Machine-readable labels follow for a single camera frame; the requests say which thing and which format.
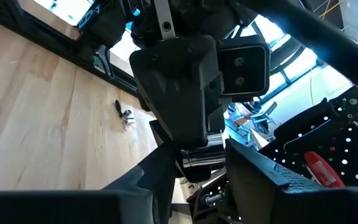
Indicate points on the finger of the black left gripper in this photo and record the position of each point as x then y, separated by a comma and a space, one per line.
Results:
179, 87
159, 132

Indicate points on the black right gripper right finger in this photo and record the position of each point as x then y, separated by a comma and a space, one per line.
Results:
259, 193

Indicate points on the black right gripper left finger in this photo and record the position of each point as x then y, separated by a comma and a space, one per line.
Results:
120, 205

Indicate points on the black pliers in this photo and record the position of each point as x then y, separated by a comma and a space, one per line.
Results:
303, 121

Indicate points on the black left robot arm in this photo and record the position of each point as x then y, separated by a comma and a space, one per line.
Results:
104, 25

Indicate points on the small metal bolt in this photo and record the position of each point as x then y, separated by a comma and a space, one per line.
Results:
118, 108

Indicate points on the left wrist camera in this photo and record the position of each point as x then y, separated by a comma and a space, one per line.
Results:
244, 68

